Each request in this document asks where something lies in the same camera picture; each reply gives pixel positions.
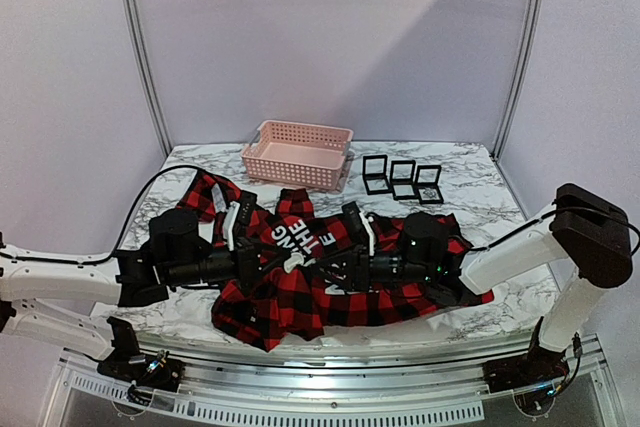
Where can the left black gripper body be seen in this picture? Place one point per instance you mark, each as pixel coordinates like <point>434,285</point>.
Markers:
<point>194,271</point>

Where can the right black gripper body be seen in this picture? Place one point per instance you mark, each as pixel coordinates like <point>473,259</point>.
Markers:
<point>359,265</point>

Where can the red black plaid shirt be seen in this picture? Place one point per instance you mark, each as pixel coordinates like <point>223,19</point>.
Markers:
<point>315,296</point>

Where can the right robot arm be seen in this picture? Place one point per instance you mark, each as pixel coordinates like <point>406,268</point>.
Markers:
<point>578,226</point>

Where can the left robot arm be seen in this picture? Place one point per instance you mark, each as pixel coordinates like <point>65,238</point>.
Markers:
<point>177,254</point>

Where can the black display box left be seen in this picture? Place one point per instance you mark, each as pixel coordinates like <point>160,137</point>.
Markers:
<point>374,174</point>

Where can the black display box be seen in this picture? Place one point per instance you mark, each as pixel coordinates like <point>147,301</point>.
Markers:
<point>402,175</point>
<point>427,177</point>
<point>374,174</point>

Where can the black display box middle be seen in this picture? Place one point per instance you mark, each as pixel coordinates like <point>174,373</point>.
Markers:
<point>402,175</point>

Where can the black display box right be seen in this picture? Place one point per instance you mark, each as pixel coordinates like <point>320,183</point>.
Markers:
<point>427,177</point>

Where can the pink plastic basket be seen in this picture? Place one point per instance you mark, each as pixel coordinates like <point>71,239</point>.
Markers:
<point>294,153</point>

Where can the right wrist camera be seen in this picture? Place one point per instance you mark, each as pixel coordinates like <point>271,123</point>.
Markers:
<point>359,228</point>

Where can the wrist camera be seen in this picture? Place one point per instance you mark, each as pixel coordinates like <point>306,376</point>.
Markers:
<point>359,228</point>
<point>238,218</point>

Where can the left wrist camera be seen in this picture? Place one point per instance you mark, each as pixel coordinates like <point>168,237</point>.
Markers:
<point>238,218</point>

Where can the aluminium front rail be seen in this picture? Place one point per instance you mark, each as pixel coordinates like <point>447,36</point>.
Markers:
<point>440,386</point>

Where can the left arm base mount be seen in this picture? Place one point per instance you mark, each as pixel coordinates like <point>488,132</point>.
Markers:
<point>145,373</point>

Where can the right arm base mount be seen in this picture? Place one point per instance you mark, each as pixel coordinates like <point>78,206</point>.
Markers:
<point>535,378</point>

